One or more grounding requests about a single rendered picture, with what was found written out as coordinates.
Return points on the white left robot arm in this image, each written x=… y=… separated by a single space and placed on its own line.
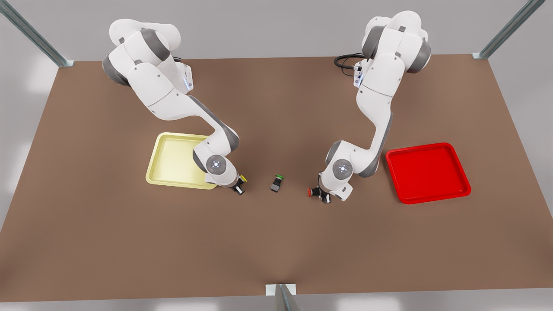
x=384 y=82

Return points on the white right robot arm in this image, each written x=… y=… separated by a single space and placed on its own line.
x=160 y=86

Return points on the pale yellow tray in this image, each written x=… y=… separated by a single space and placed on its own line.
x=173 y=162

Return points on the red tray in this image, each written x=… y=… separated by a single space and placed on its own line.
x=427 y=172

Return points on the red push button switch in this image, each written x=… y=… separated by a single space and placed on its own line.
x=312 y=191

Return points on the green push button switch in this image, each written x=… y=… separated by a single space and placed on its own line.
x=276 y=183

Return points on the silver frame post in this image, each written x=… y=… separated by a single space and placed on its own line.
x=32 y=34
x=507 y=30
x=283 y=298

